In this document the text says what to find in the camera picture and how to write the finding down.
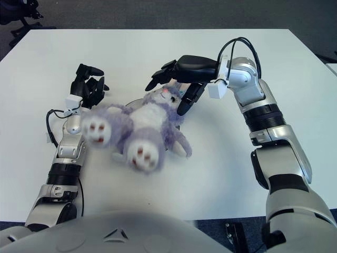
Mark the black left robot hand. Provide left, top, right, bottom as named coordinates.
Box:
left=70, top=63, right=110, bottom=110

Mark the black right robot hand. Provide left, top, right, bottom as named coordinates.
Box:
left=145, top=54, right=221, bottom=116

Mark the purple plush bunny doll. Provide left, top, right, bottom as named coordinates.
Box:
left=80, top=81, right=193, bottom=174

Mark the white plate with black rim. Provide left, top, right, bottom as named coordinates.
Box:
left=115, top=99, right=182, bottom=156

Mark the black office chair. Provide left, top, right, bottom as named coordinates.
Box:
left=0, top=0, right=57, bottom=47

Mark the silver robot torso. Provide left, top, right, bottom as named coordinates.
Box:
left=0, top=208, right=232, bottom=253

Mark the black metal stand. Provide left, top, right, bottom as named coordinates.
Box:
left=225, top=222, right=248, bottom=253

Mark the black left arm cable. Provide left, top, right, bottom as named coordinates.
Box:
left=46, top=109, right=69, bottom=147

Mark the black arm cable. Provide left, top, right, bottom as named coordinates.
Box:
left=217, top=37, right=261, bottom=80
left=46, top=109, right=69, bottom=147

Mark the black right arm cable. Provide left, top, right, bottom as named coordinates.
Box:
left=217, top=37, right=261, bottom=80

